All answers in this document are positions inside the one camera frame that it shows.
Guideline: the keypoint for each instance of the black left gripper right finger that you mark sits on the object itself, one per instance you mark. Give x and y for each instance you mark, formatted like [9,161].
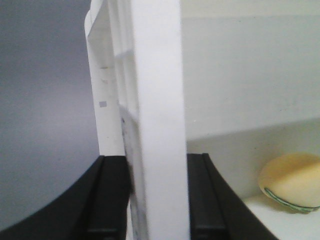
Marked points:
[215,210]

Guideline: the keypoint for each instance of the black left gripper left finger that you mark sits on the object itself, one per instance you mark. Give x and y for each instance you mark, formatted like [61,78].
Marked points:
[93,208]

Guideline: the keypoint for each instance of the yellow round plush toy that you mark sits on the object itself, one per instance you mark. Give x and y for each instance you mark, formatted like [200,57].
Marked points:
[293,180]

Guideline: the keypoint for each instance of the white plastic tote box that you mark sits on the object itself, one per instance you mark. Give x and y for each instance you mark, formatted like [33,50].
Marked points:
[238,80]

